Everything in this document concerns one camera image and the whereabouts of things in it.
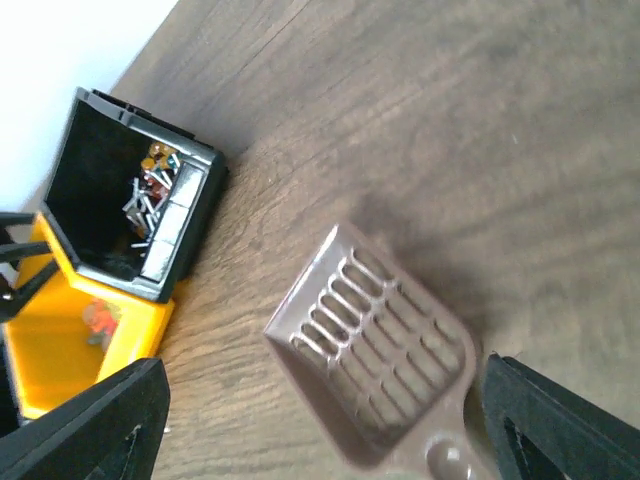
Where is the black bin with lollipops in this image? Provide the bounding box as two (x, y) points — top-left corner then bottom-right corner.
(43, 88), (229, 303)

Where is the brown slotted plastic scoop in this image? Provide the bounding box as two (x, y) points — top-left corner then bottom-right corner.
(264, 223), (494, 479)

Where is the pile of star gummies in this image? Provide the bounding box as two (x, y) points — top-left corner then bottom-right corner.
(82, 298), (122, 352)

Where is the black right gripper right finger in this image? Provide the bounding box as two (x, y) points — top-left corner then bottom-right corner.
(482, 353), (639, 479)

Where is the pile of lollipops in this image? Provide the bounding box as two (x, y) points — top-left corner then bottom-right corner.
(121, 142), (181, 250)

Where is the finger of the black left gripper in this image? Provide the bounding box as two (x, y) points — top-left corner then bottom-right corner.
(0, 211), (52, 265)
(1, 260), (59, 323)

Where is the yellow bin with star candies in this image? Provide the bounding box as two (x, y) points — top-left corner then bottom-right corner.
(3, 213), (175, 420)

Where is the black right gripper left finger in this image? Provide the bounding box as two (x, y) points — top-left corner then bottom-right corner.
(1, 358), (170, 479)

